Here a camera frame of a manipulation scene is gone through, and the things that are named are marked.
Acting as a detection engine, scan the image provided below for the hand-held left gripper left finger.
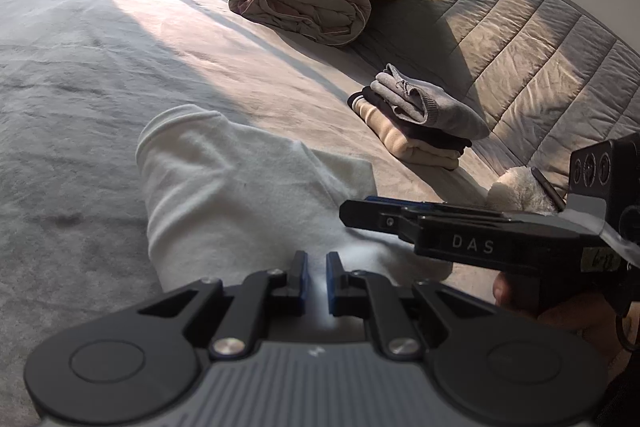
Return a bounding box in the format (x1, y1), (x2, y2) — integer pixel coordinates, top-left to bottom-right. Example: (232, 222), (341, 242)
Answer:
(135, 251), (307, 355)

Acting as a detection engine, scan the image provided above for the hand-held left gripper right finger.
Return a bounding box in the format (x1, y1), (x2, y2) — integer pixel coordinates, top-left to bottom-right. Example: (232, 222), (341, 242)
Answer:
(326, 252), (493, 355)

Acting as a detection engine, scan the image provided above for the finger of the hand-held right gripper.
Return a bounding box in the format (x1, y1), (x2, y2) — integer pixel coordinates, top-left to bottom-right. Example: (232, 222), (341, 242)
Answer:
(339, 201), (426, 240)
(365, 196), (493, 216)

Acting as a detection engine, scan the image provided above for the white long-sleeve shirt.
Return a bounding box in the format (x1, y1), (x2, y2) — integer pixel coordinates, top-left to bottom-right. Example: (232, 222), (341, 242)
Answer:
(136, 104), (451, 308)

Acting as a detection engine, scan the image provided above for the person's right hand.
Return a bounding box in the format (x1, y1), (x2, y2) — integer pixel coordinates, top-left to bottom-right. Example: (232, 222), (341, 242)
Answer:
(492, 272), (627, 365)

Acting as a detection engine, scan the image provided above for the white plush toy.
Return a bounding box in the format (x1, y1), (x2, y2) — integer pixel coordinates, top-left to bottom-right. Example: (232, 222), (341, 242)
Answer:
(487, 167), (561, 214)

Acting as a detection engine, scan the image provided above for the folded dark garment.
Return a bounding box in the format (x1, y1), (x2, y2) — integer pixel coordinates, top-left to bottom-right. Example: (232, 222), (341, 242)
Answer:
(347, 88), (473, 154)

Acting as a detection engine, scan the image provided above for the folded beige garment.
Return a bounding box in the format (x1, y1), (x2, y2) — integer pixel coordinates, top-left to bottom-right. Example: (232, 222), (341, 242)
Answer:
(351, 99), (461, 171)

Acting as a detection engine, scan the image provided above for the folded grey sweater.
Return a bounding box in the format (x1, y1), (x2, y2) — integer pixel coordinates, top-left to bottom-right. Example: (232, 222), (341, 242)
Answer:
(371, 63), (491, 141)

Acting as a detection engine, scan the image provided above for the quilted grey headboard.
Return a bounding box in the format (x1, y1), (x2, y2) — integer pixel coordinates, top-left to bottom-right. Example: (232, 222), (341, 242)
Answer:
(350, 0), (640, 208)

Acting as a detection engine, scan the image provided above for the bed with grey sheet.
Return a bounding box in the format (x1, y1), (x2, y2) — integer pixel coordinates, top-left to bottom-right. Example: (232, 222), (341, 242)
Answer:
(0, 0), (640, 427)

